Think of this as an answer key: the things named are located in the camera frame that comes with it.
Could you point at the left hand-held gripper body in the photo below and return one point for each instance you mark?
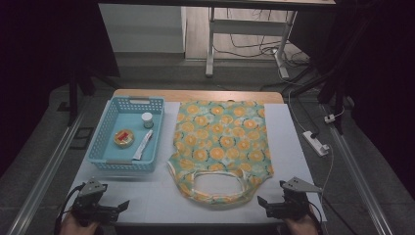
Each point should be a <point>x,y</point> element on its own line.
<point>91,199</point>

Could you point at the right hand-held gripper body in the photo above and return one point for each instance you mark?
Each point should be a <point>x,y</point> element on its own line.
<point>293,199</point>

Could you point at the white ointment tube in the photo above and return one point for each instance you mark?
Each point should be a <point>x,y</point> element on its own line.
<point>143,147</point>

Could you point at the orange-slice print cloth bag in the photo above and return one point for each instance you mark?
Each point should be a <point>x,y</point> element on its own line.
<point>221,137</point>

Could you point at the light blue plastic basket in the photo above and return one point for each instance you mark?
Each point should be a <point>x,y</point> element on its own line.
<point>129,117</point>

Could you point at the person's right hand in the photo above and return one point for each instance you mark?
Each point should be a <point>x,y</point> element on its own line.
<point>301,226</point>

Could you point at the person's left hand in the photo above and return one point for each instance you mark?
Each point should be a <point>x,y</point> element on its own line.
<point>76,227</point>

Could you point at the white table mat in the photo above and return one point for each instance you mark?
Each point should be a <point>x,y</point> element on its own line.
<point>293,156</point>

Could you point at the white power strip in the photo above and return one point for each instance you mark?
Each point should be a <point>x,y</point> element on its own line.
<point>314,142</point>

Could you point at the black floor plate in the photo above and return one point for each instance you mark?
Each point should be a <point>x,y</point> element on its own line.
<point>82,138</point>

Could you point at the round yellow tin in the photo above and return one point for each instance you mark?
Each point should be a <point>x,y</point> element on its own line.
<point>124,138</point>

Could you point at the small white adapter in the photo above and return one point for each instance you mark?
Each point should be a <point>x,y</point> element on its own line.
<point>329,118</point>

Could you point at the small white-capped jar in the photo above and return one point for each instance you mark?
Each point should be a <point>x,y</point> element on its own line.
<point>147,119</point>

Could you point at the black stand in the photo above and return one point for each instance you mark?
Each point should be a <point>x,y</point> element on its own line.
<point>73,98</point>

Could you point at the wooden table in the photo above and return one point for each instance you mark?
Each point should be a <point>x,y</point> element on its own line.
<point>195,95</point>

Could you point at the grey cabinet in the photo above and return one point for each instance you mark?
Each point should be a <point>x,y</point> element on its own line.
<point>140,29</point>

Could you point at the metal floor rail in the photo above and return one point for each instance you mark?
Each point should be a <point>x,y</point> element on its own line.
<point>355,169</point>
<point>49,169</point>

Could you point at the white metal desk frame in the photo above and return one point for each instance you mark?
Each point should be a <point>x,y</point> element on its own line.
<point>243,26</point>

